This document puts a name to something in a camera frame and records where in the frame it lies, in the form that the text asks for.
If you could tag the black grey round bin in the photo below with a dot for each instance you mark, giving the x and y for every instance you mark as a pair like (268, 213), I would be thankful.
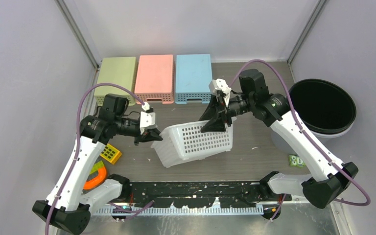
(325, 108)

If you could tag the grey basket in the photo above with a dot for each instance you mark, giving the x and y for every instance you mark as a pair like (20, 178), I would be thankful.
(183, 143)

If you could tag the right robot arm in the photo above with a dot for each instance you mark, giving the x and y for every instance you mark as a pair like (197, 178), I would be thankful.
(328, 176)

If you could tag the green owl toy block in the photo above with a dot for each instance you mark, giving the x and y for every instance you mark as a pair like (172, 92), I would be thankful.
(295, 161)

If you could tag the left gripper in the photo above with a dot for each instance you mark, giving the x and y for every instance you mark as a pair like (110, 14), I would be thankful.
(154, 134)

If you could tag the light blue basket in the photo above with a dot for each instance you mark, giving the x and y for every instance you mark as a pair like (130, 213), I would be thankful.
(192, 78)

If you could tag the pale green perforated basket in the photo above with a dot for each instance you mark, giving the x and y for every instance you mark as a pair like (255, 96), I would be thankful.
(120, 71)

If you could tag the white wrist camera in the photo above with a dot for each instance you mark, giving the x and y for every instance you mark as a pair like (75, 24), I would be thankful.
(147, 118)
(219, 87)

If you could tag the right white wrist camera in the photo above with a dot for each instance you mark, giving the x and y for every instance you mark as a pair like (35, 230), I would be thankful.
(219, 87)

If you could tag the slotted cable duct rail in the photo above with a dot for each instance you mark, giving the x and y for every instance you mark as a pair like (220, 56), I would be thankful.
(184, 211)

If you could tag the yellow grid toy block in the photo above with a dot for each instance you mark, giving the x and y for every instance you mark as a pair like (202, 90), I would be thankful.
(111, 154)

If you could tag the orange curved toy piece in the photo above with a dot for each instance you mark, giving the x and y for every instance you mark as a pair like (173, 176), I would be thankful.
(97, 180)

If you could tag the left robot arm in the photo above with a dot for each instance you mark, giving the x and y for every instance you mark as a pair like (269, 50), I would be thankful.
(67, 207)

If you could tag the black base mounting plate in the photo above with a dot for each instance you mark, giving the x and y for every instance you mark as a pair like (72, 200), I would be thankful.
(230, 194)

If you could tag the pink perforated basket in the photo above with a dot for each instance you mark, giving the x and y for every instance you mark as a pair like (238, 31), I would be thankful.
(155, 78)

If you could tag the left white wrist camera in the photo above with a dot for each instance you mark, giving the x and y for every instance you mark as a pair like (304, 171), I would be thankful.
(147, 118)

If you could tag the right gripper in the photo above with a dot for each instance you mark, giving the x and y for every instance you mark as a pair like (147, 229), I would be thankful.
(216, 123)

